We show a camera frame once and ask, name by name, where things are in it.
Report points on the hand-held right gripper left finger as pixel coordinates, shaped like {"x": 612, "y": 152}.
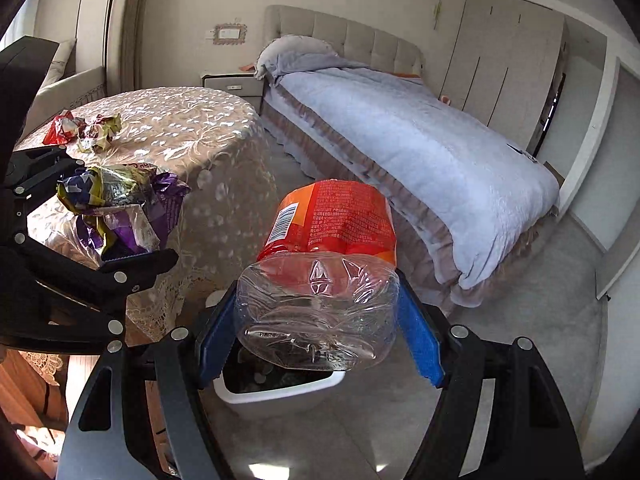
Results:
{"x": 215, "y": 340}

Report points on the beige nightstand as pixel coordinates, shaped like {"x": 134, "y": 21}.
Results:
{"x": 235, "y": 85}

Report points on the purple snack wrapper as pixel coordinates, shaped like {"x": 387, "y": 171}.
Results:
{"x": 150, "y": 200}

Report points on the crumpled gold dark-red wrapper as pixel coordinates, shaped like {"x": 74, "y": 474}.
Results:
{"x": 102, "y": 130}

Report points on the orange item on nightstand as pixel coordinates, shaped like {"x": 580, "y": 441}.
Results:
{"x": 247, "y": 67}

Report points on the beige wardrobe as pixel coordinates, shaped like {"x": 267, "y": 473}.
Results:
{"x": 500, "y": 60}

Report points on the beige padded headboard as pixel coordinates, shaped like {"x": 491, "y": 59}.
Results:
{"x": 350, "y": 35}

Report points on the brown cardboard piece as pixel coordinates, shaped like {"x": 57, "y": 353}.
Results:
{"x": 555, "y": 171}

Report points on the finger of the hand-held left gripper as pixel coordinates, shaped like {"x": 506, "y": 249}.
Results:
{"x": 100, "y": 280}
{"x": 35, "y": 170}

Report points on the grey-blue pillow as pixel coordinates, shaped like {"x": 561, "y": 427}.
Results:
{"x": 295, "y": 57}

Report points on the beige square pillow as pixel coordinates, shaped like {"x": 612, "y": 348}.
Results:
{"x": 62, "y": 60}

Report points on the framed wall switch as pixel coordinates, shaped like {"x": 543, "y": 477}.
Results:
{"x": 229, "y": 34}

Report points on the beige window seat cushion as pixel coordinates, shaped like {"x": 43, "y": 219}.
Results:
{"x": 75, "y": 90}

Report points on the dark remote control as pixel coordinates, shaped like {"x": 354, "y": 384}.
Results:
{"x": 522, "y": 152}

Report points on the bed with grey-blue duvet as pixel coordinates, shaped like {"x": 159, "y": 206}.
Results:
{"x": 400, "y": 150}

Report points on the white trash bin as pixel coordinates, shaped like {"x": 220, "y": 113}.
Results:
{"x": 260, "y": 395}

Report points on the white door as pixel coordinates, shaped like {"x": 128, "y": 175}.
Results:
{"x": 620, "y": 185}

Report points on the round table, lace cloth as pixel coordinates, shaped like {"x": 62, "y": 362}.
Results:
{"x": 200, "y": 135}

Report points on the red and white small item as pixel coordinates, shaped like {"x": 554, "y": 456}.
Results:
{"x": 446, "y": 100}

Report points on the clear plastic bottle orange label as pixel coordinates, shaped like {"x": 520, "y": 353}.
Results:
{"x": 330, "y": 220}

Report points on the orange cushion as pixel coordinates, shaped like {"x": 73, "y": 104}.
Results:
{"x": 407, "y": 75}

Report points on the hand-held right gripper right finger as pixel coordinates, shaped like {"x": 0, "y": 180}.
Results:
{"x": 420, "y": 335}

